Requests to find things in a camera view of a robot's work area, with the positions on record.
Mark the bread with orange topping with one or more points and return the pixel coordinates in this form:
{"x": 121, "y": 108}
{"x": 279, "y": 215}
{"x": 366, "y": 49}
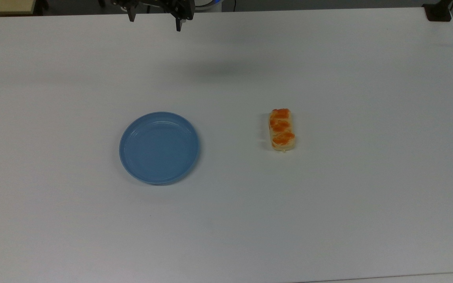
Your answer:
{"x": 282, "y": 130}

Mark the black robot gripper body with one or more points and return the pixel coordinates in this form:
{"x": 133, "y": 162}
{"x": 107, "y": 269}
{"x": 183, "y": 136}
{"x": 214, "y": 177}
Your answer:
{"x": 159, "y": 4}

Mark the black camera stand clamp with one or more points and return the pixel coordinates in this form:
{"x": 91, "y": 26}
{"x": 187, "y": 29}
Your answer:
{"x": 438, "y": 11}

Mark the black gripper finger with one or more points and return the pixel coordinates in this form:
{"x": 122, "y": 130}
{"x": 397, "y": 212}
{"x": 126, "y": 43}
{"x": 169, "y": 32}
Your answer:
{"x": 132, "y": 15}
{"x": 179, "y": 24}

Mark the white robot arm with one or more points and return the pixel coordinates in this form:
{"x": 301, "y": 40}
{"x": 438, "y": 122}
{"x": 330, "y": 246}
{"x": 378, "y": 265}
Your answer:
{"x": 209, "y": 3}

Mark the blue round plastic plate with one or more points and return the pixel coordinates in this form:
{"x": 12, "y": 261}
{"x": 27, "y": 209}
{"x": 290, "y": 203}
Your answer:
{"x": 159, "y": 148}

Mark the yellowish wooden table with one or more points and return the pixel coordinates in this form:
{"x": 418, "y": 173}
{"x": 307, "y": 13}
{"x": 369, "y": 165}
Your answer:
{"x": 2, "y": 6}

